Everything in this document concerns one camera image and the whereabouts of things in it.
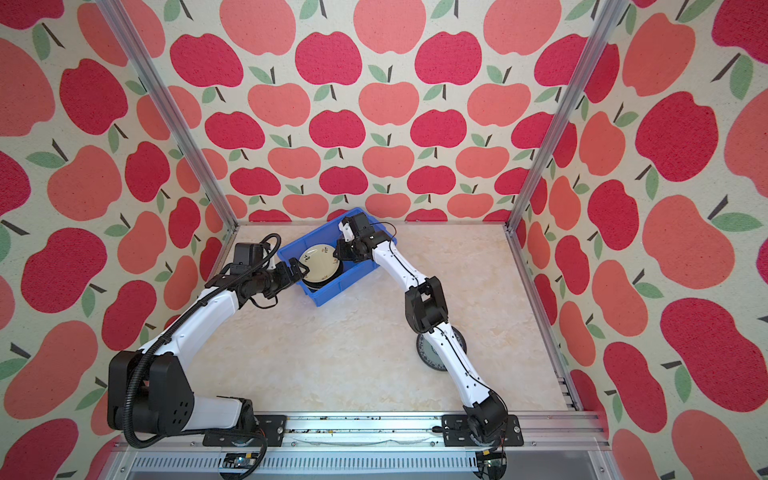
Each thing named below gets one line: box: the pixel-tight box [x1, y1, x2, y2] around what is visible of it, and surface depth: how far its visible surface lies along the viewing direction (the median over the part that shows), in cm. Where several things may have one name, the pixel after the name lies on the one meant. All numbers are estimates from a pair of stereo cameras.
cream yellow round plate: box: [299, 244, 340, 283], surface depth 106 cm
